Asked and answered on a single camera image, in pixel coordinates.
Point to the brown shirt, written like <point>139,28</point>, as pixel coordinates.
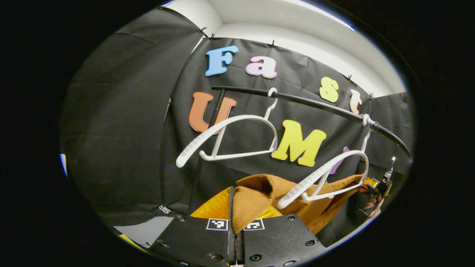
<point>256,200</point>

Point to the black backdrop cloth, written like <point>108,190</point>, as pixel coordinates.
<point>122,129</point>

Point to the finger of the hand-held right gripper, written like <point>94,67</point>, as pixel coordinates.
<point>371,183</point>

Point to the white plastic hanger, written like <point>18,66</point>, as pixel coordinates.
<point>185,154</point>
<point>285,200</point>

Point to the yellow black floor tape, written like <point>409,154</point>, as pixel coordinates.
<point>131,243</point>

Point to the small white clip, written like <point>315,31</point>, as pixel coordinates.
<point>165,209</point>

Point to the black clothes rack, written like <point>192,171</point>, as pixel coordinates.
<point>315,104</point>

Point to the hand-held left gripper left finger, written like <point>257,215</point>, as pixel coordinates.
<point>231,202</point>

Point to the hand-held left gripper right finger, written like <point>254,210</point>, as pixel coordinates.
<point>274,241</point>

